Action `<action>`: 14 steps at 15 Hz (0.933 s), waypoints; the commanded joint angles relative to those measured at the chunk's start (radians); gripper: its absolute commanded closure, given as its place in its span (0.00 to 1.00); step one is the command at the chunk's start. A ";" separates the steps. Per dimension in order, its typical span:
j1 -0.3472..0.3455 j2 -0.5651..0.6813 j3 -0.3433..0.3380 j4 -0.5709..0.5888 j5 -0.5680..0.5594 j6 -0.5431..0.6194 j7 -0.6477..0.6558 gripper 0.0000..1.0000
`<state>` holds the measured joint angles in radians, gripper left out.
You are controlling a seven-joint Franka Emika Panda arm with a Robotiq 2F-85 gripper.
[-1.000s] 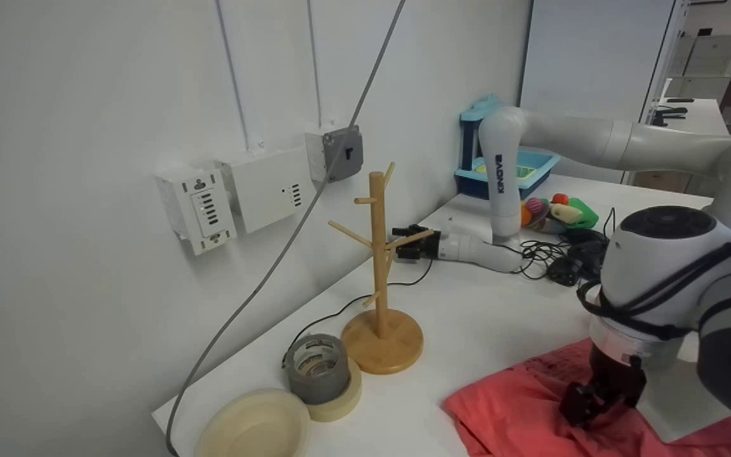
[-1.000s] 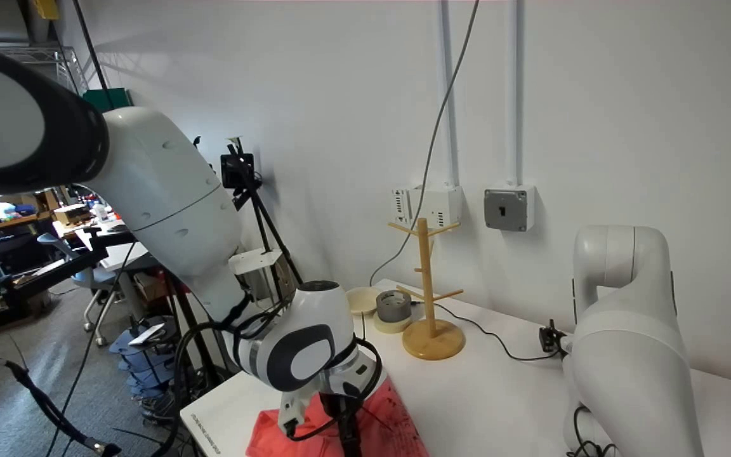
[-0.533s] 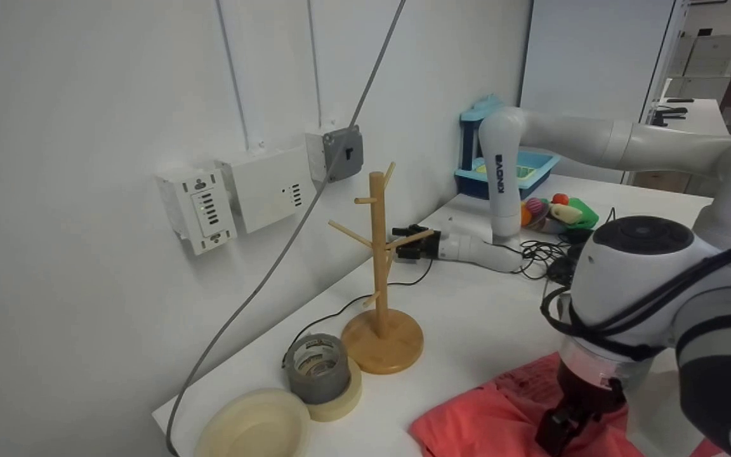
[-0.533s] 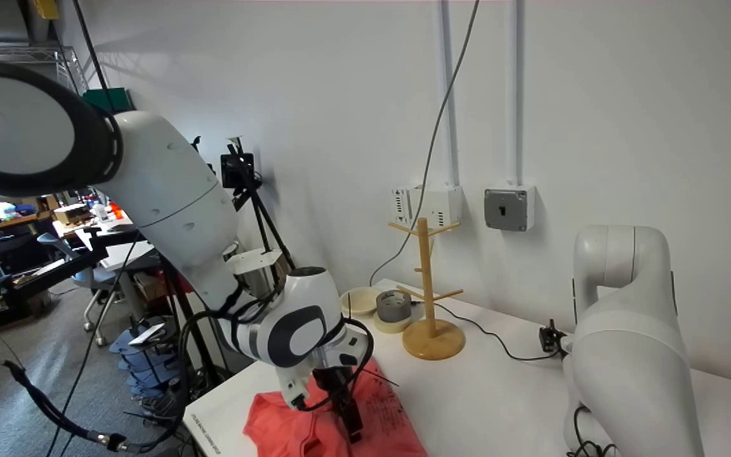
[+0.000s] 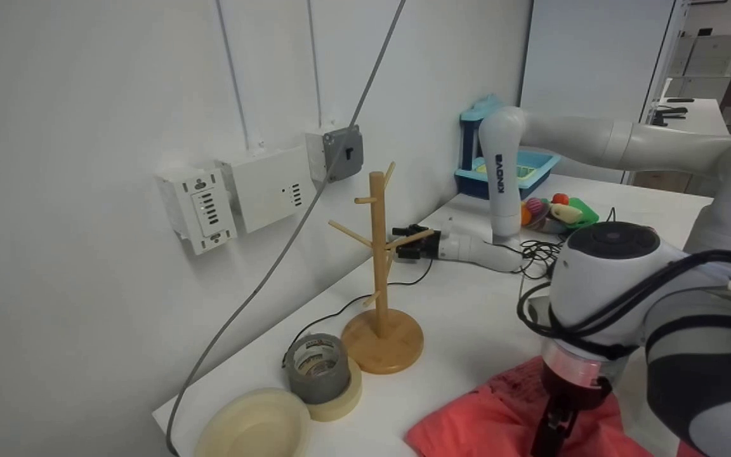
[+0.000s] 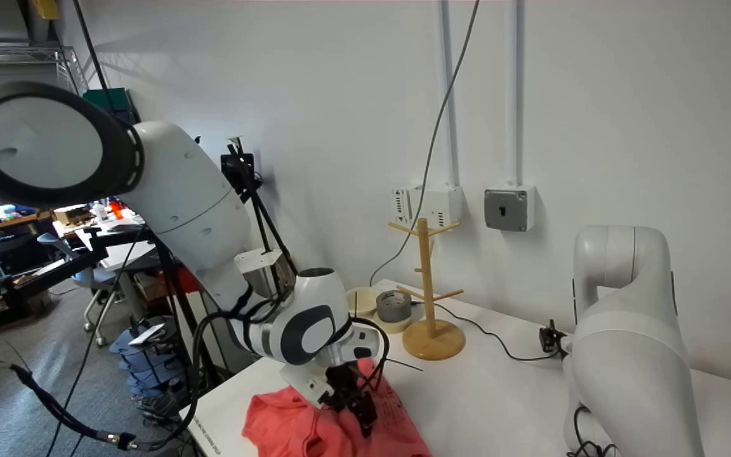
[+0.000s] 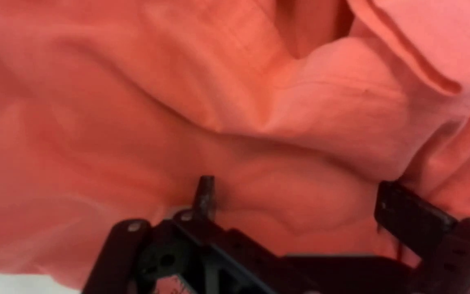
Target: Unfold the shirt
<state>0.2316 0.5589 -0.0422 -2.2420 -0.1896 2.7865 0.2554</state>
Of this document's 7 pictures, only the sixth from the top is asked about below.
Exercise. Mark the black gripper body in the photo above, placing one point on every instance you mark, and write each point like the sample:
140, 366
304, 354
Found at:
343, 382

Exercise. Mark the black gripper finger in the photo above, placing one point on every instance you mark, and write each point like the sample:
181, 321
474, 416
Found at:
367, 419

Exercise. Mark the coral pink shirt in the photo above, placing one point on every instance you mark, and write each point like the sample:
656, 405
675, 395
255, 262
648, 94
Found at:
291, 421

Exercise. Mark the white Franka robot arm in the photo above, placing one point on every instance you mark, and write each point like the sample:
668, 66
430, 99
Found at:
180, 194

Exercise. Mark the white idle robot arm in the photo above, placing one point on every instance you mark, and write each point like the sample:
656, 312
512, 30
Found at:
629, 357

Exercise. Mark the wooden mug tree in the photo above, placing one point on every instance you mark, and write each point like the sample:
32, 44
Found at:
433, 338

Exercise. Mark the grey junction box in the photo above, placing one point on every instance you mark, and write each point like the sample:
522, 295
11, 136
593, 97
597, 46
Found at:
510, 208

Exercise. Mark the cluttered wooden workbench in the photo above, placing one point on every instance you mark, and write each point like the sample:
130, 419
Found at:
27, 223

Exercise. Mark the green storage box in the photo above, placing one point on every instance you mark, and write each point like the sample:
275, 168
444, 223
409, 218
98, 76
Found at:
114, 102

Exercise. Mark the white wall socket box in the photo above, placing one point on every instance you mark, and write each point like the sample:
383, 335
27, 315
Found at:
404, 204

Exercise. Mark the plain white wall box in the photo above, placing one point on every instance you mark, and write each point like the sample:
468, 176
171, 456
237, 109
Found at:
444, 206

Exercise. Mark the black camera on tripod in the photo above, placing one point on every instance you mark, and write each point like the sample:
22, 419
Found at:
242, 168

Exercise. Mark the white wall conduit pipe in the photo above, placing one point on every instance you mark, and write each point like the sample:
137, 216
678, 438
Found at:
447, 91
520, 91

